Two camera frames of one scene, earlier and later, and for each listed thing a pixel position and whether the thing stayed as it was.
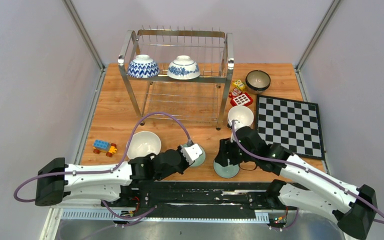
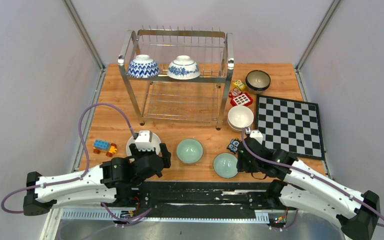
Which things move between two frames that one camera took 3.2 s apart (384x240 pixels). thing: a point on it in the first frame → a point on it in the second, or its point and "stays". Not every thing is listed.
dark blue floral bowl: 257,80 stays
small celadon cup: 227,171 stays
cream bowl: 242,113 stays
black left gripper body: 181,167 → 139,155
